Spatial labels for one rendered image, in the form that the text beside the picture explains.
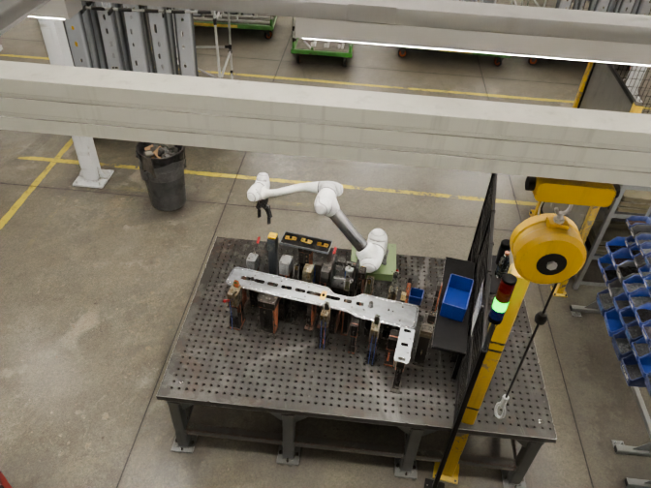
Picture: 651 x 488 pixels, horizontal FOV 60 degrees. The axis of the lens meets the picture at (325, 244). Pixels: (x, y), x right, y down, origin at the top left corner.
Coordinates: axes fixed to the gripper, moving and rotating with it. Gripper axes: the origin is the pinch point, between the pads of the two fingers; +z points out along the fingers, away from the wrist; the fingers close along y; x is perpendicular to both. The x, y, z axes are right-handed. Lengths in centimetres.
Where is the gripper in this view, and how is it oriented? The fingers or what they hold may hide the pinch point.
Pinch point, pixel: (263, 219)
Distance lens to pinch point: 462.8
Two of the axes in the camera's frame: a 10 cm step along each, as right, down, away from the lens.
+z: -0.4, 8.4, 5.5
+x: 7.6, -3.4, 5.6
